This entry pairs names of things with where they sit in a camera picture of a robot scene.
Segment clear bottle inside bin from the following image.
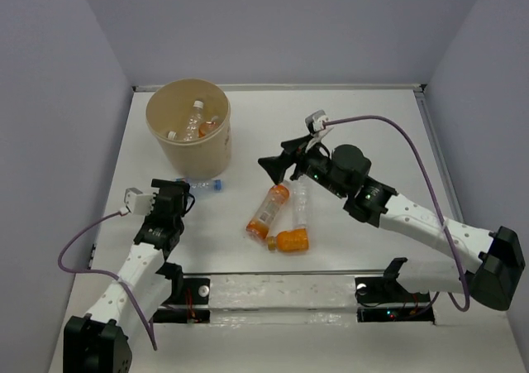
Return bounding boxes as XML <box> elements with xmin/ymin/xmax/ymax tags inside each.
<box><xmin>167</xmin><ymin>131</ymin><xmax>182</xmax><ymax>141</ymax></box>

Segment orange bottle with white cap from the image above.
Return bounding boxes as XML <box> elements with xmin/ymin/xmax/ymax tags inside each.
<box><xmin>198</xmin><ymin>116</ymin><xmax>220</xmax><ymax>138</ymax></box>

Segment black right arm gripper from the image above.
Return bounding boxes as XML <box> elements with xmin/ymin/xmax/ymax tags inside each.
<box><xmin>257</xmin><ymin>132</ymin><xmax>346</xmax><ymax>198</ymax></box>

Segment short orange bottle yellow cap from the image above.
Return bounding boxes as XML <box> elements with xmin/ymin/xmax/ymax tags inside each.
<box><xmin>265</xmin><ymin>228</ymin><xmax>309</xmax><ymax>253</ymax></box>

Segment clear bottle blue cap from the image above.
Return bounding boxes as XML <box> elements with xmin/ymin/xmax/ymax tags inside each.
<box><xmin>176</xmin><ymin>178</ymin><xmax>223</xmax><ymax>195</ymax></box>

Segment tall orange juice bottle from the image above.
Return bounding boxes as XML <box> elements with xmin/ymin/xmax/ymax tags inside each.
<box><xmin>245</xmin><ymin>184</ymin><xmax>290</xmax><ymax>240</ymax></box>

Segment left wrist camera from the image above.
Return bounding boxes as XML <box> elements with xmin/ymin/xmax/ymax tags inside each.
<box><xmin>119</xmin><ymin>188</ymin><xmax>155</xmax><ymax>217</ymax></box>

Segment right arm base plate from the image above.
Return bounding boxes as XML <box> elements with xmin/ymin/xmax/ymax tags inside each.
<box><xmin>355</xmin><ymin>257</ymin><xmax>435</xmax><ymax>323</ymax></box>

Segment beige plastic bin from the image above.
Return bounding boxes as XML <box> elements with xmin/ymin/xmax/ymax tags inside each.
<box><xmin>145</xmin><ymin>79</ymin><xmax>231</xmax><ymax>179</ymax></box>

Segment clear crushed plastic bottle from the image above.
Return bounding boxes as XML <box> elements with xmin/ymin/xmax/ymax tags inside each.
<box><xmin>293</xmin><ymin>176</ymin><xmax>310</xmax><ymax>229</ymax></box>

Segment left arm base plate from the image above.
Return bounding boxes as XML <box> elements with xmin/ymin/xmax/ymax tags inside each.
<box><xmin>154</xmin><ymin>276</ymin><xmax>211</xmax><ymax>324</ymax></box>

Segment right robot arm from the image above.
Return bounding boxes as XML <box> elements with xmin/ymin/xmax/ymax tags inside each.
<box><xmin>258</xmin><ymin>136</ymin><xmax>526</xmax><ymax>311</ymax></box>

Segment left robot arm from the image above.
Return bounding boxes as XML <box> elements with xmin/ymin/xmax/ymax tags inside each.
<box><xmin>62</xmin><ymin>179</ymin><xmax>195</xmax><ymax>372</ymax></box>

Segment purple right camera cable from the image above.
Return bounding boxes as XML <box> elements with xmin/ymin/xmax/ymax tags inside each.
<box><xmin>324</xmin><ymin>115</ymin><xmax>471</xmax><ymax>313</ymax></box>

